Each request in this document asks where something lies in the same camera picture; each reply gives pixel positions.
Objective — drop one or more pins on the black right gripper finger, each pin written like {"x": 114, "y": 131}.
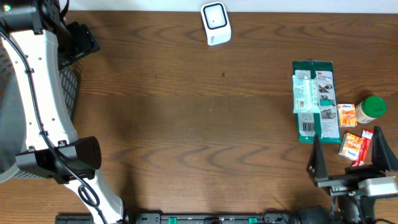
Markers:
{"x": 316, "y": 167}
{"x": 382, "y": 156}

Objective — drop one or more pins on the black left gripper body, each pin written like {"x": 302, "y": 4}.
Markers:
{"x": 82, "y": 42}

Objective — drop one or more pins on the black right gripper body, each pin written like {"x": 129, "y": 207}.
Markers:
{"x": 344, "y": 184}

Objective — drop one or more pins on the red white snack stick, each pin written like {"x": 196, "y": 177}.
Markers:
{"x": 367, "y": 135}

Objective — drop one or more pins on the orange small box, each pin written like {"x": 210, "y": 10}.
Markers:
{"x": 350, "y": 146}
{"x": 347, "y": 115}

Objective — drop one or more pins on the green white snack bag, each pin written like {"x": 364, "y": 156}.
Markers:
{"x": 324, "y": 124}

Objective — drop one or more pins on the green lid spice jar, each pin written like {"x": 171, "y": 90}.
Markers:
{"x": 370, "y": 109}

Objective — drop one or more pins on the light teal wipes packet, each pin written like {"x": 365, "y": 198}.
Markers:
{"x": 305, "y": 92}

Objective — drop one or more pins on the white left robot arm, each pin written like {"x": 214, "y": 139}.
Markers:
{"x": 41, "y": 47}

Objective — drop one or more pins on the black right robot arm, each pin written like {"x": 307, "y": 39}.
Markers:
{"x": 344, "y": 209}

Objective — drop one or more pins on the white barcode scanner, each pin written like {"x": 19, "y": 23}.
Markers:
{"x": 216, "y": 23}

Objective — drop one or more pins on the grey plastic basket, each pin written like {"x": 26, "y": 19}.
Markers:
{"x": 13, "y": 119}

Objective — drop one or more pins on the black mounting rail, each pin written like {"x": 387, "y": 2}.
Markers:
{"x": 273, "y": 217}

